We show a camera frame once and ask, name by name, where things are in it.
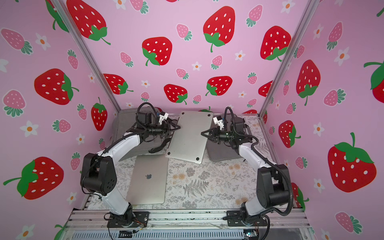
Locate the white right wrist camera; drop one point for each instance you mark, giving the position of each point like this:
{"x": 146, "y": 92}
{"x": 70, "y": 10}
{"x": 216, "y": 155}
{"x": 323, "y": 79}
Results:
{"x": 219, "y": 121}

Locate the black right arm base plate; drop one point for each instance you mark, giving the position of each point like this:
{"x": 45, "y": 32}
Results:
{"x": 238, "y": 218}

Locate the silver laptop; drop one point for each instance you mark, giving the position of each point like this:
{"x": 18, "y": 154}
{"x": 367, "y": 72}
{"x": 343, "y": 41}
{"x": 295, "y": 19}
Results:
{"x": 187, "y": 143}
{"x": 149, "y": 179}

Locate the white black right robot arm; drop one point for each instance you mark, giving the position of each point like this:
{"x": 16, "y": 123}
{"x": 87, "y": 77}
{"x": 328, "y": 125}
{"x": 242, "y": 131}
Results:
{"x": 274, "y": 192}

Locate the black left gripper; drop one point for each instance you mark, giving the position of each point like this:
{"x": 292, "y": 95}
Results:
{"x": 165, "y": 129}

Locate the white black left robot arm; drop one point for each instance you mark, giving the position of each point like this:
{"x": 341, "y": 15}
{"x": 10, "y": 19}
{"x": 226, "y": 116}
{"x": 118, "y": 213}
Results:
{"x": 99, "y": 176}

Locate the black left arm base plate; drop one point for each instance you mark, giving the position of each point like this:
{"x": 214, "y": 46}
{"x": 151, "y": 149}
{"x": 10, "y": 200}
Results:
{"x": 129, "y": 220}

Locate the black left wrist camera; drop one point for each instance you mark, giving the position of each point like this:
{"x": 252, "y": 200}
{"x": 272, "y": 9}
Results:
{"x": 154, "y": 118}

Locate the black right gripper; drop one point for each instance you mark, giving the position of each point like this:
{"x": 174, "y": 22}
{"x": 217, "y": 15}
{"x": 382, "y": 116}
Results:
{"x": 216, "y": 135}

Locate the dark grey laptop sleeve with handle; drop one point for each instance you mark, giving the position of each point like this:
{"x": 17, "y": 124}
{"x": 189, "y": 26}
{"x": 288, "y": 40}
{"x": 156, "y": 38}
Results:
{"x": 230, "y": 150}

